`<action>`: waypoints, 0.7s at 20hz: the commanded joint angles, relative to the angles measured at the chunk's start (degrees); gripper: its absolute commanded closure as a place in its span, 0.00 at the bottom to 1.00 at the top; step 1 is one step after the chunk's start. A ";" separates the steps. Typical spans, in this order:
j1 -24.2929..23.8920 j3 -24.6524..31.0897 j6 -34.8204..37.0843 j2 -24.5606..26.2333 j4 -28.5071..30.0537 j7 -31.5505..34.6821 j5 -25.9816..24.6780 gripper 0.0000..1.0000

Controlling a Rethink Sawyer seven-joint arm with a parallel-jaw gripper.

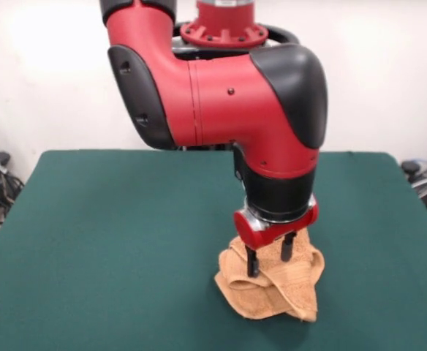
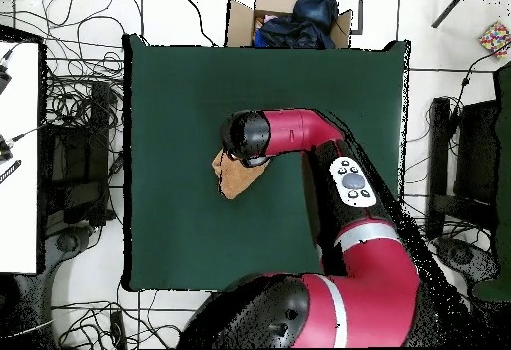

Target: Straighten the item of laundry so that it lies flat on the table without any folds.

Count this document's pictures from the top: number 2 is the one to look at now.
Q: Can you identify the tan terry towel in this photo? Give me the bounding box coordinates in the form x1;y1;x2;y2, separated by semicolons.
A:
211;148;271;201

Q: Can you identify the black cable tangle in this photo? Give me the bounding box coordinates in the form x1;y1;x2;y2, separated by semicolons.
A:
39;0;126;128
398;189;496;255
51;281;189;349

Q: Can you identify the brown cardboard box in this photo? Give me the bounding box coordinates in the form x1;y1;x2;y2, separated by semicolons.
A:
225;0;353;50

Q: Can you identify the dark green table cloth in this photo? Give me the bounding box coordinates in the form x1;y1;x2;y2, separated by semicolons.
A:
123;33;411;293

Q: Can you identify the black power strip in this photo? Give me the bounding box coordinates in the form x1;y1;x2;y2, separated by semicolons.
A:
109;310;128;349

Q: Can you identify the black frame stand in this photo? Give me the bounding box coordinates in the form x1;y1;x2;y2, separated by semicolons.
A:
39;80;117;227
424;96;500;239

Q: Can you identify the black device on desk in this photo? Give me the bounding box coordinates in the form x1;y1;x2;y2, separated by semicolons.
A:
0;62;13;96

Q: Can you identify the dark rectangular frame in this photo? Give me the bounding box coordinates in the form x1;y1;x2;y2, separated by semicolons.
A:
349;0;365;35

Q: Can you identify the grey round stand base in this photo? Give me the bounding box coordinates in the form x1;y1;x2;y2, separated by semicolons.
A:
43;225;97;271
432;235;500;283

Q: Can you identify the dark blue clothing pile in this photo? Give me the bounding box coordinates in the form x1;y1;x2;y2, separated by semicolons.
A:
252;0;339;50

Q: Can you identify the multicoloured patterned item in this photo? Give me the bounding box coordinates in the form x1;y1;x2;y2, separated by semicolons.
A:
478;20;511;59

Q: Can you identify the white desk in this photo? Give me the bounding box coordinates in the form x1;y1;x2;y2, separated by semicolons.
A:
0;40;41;275

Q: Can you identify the dark slanted rod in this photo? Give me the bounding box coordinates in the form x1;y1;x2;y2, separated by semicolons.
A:
431;0;476;29

